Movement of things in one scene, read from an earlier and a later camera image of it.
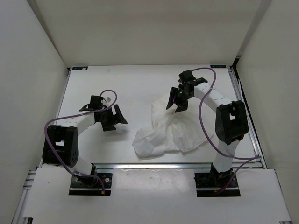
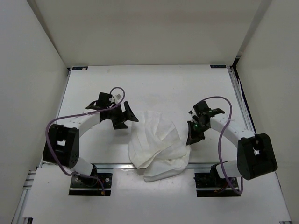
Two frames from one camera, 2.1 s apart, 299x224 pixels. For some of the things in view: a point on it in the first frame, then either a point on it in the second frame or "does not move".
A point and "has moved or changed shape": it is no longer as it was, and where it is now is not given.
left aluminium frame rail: (19, 210) does not move
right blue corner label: (218, 66) does not move
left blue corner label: (79, 67) does not move
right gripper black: (171, 98) to (193, 137)
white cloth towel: (173, 130) has moved or changed shape
